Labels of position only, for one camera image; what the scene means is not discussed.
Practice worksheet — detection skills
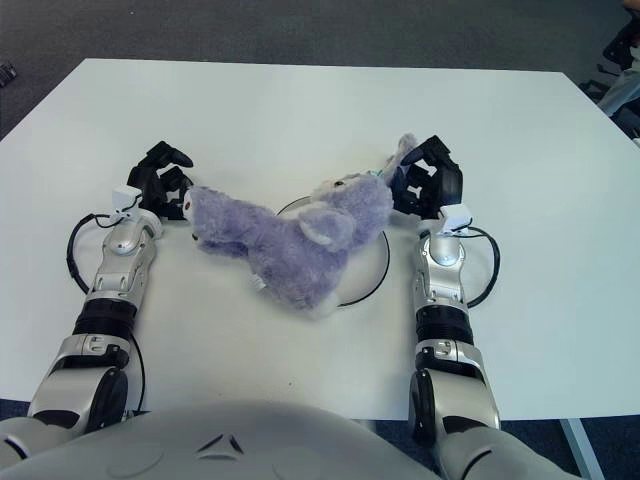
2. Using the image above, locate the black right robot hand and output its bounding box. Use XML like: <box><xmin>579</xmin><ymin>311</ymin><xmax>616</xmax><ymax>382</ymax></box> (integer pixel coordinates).
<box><xmin>392</xmin><ymin>134</ymin><xmax>466</xmax><ymax>221</ymax></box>

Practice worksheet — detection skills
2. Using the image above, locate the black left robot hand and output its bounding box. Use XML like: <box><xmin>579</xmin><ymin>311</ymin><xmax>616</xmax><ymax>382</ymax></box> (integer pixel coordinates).
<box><xmin>125</xmin><ymin>141</ymin><xmax>195</xmax><ymax>221</ymax></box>

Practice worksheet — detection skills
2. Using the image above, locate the purple plush bunny doll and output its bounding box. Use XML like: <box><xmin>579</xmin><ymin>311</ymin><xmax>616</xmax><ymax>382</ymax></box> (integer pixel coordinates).
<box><xmin>182</xmin><ymin>132</ymin><xmax>419</xmax><ymax>319</ymax></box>

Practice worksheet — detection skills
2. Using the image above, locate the white plate with black rim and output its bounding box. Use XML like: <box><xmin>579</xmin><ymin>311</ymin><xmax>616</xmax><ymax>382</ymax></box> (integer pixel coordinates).
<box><xmin>274</xmin><ymin>195</ymin><xmax>391</xmax><ymax>307</ymax></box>

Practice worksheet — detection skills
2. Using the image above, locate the black and grey office chair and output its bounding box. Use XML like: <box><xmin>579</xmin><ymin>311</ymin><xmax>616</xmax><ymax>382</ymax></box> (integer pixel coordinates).
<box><xmin>579</xmin><ymin>0</ymin><xmax>640</xmax><ymax>139</ymax></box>

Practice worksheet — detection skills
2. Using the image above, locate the grey robot torso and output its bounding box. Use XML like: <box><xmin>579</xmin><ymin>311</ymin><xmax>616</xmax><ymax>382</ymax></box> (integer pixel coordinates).
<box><xmin>0</xmin><ymin>399</ymin><xmax>451</xmax><ymax>480</ymax></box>

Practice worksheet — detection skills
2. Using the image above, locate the white table leg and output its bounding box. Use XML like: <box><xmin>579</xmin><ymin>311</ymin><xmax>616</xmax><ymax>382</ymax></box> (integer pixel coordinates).
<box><xmin>558</xmin><ymin>418</ymin><xmax>601</xmax><ymax>480</ymax></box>

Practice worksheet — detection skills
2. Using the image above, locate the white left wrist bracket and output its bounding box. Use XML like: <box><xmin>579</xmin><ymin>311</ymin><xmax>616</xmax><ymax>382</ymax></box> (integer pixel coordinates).
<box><xmin>110</xmin><ymin>186</ymin><xmax>144</xmax><ymax>224</ymax></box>

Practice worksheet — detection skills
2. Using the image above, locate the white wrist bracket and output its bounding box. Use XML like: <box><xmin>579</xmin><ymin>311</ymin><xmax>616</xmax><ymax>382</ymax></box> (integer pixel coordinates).
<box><xmin>110</xmin><ymin>186</ymin><xmax>144</xmax><ymax>224</ymax></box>
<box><xmin>438</xmin><ymin>203</ymin><xmax>472</xmax><ymax>236</ymax></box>

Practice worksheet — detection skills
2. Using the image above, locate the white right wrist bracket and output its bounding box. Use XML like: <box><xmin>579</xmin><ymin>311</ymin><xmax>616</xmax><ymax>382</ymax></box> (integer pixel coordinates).
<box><xmin>438</xmin><ymin>203</ymin><xmax>472</xmax><ymax>236</ymax></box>

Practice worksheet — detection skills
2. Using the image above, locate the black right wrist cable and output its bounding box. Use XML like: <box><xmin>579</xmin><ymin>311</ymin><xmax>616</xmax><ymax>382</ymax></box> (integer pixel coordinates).
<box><xmin>457</xmin><ymin>225</ymin><xmax>501</xmax><ymax>309</ymax></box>

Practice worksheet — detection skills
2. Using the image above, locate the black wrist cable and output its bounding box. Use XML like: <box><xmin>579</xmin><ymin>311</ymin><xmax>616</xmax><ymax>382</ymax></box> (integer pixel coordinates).
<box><xmin>457</xmin><ymin>225</ymin><xmax>501</xmax><ymax>309</ymax></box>
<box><xmin>64</xmin><ymin>213</ymin><xmax>114</xmax><ymax>294</ymax></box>

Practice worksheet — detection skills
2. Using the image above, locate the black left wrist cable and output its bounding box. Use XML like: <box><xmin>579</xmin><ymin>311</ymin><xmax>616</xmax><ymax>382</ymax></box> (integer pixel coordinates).
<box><xmin>64</xmin><ymin>213</ymin><xmax>114</xmax><ymax>294</ymax></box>

